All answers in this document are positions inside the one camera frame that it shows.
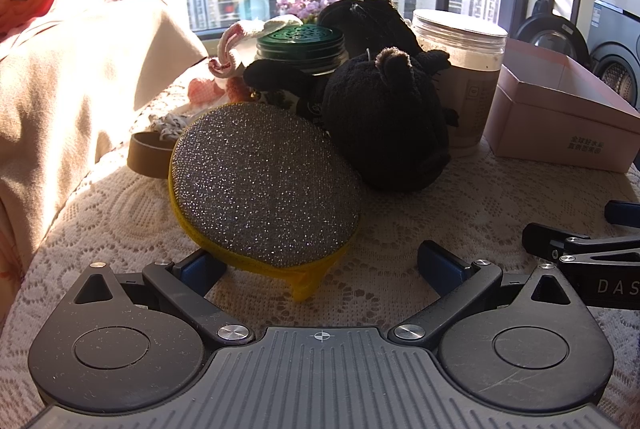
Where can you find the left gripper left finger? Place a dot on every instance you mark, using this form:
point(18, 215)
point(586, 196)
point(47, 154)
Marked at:
point(181, 289)

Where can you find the white lace tablecloth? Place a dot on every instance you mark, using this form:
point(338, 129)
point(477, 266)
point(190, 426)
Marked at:
point(477, 209)

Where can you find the green lid glass jar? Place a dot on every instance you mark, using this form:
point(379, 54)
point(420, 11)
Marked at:
point(293, 65)

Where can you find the grey washing machine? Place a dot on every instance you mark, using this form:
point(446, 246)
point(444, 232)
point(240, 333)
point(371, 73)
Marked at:
point(610, 50)

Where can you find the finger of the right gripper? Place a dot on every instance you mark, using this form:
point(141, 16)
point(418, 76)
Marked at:
point(622, 213)
point(574, 250)

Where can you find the white glove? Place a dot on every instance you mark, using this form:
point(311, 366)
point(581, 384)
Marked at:
point(237, 47)

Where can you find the brown tape roll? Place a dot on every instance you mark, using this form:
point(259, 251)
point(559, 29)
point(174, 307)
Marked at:
point(149, 155)

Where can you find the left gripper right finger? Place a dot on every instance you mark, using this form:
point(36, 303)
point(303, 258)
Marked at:
point(463, 288)

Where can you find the pink cardboard box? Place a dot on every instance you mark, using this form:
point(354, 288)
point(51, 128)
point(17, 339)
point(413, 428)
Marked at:
point(549, 108)

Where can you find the beige fleece blanket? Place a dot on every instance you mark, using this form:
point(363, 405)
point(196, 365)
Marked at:
point(68, 95)

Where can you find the potted pink orchid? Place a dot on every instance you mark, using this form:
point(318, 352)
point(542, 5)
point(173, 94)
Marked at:
point(306, 10)

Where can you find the clear plastic jar white lid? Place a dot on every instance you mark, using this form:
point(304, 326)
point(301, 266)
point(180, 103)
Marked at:
point(468, 86)

